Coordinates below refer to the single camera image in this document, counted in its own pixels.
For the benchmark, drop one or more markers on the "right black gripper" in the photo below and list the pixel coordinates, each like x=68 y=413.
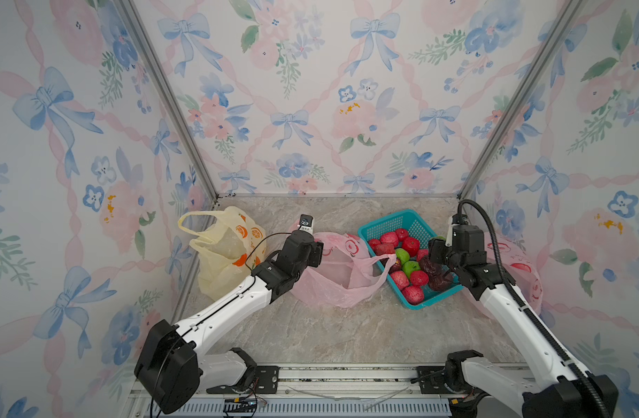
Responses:
x=436 y=248

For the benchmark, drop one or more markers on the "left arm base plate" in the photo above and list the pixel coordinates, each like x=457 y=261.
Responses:
x=263 y=380

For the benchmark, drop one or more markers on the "right aluminium corner post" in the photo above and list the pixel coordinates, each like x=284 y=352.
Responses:
x=545 y=54

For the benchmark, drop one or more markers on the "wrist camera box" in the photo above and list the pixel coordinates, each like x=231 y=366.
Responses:
x=306 y=224
x=450 y=233

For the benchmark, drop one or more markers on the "aluminium corner post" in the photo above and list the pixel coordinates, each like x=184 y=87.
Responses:
x=141 y=40
x=545 y=54

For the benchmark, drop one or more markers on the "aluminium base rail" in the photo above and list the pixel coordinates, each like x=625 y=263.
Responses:
x=350 y=390

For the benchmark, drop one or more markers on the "teal plastic mesh basket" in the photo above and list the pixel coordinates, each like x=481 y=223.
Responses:
x=411 y=221

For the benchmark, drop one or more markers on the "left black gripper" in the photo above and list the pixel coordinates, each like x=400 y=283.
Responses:
x=317 y=253

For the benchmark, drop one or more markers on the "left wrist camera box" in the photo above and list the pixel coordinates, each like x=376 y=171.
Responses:
x=306 y=224

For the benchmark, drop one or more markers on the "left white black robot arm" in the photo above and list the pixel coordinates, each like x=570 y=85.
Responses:
x=176 y=362

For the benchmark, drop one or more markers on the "green crinkled toy vegetable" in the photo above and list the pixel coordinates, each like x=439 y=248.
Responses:
x=402 y=256

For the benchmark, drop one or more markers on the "green apple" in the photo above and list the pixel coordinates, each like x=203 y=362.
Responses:
x=409 y=267

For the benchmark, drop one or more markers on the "pink printed plastic bag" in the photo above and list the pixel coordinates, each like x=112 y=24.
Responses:
x=519 y=266

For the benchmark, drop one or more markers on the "dark red apple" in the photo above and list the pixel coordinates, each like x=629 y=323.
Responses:
x=396 y=267

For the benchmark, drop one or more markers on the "yellow knotted plastic bag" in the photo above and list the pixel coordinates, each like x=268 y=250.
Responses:
x=228 y=249

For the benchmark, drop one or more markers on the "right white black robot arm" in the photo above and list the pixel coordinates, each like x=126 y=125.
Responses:
x=562 y=387

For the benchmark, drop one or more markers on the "dark purple round fruit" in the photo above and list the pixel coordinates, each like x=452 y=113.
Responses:
x=441 y=282

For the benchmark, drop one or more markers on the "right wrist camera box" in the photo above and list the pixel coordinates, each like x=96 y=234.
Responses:
x=450 y=233

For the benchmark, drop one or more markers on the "left aluminium corner post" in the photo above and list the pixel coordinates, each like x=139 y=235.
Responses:
x=141 y=40

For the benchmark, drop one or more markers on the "pink crinkled toy ball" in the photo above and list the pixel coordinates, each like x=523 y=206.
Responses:
x=419 y=278

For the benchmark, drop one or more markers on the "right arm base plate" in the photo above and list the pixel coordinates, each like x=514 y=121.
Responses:
x=437 y=380

